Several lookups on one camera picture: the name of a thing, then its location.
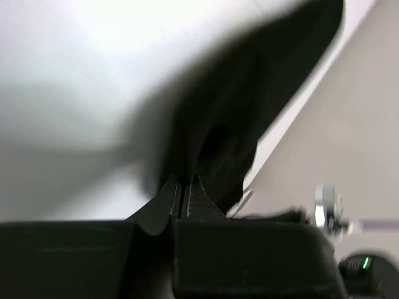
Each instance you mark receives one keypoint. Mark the black skirt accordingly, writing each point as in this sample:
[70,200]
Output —
[208,126]

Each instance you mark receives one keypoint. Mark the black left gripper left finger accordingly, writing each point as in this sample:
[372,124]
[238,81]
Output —
[85,259]

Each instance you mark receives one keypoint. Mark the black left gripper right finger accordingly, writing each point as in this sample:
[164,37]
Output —
[279,257]

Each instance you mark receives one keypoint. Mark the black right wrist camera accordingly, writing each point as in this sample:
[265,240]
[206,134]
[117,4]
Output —
[370,274]

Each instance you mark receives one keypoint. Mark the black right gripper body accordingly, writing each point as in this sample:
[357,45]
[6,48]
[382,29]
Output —
[326,217]

